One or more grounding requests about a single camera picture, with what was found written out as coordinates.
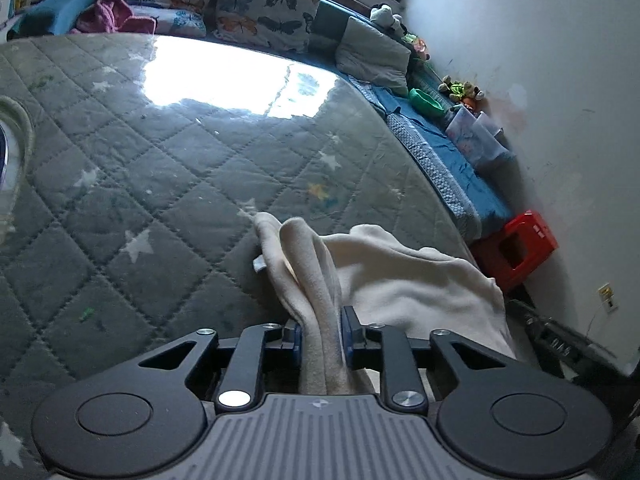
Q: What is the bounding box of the cream long-sleeved top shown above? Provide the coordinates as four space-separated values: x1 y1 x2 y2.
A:
252 212 518 396

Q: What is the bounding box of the black and white plush toy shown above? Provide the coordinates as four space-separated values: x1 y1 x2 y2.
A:
370 4 407 33

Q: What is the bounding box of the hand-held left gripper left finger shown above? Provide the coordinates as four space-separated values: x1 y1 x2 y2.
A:
132 322 303 413

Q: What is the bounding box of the round black cooktop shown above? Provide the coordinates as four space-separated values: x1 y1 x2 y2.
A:
0 97 36 231

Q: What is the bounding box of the blue mattress with cover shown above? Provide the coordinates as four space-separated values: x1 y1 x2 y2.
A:
350 75 516 241

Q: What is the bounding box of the red plastic stool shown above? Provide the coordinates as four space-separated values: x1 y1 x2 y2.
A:
472 210 559 293

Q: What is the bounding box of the green plush toy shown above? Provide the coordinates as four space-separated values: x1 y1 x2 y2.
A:
439 76 485 106

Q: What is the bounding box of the black power strip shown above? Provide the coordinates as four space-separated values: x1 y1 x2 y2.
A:
507 297 626 376

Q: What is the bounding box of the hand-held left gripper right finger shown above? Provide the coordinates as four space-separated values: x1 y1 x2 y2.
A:
341 305 521 413

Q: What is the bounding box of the clear plastic storage box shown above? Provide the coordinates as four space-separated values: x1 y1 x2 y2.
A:
446 109 511 167

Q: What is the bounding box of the pink plush toy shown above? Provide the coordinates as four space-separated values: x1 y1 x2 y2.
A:
402 32 431 61

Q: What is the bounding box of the grey cushion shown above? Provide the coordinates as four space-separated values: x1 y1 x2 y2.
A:
335 16 413 97

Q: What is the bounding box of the pink cloth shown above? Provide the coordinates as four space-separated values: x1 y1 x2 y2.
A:
75 0 158 35

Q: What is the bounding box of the green bowl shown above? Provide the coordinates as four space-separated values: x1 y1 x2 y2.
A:
409 87 448 121

